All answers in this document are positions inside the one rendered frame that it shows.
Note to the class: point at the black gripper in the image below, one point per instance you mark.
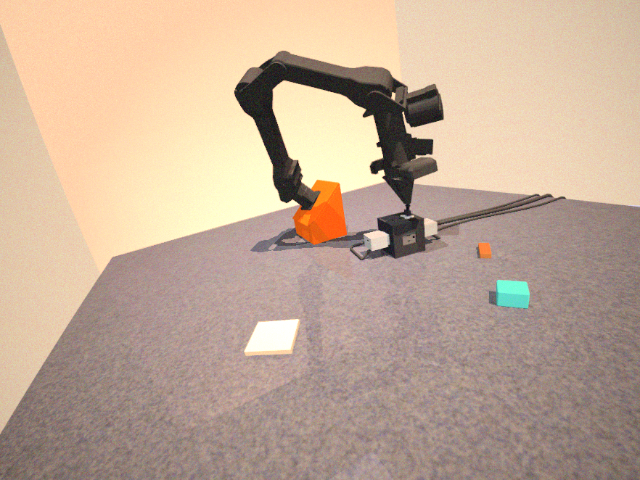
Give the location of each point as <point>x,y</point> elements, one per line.
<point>399,168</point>

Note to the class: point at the turquoise block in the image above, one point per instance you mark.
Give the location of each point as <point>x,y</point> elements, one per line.
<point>512,294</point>

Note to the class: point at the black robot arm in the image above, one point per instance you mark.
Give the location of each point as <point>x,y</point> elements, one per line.
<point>368,87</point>

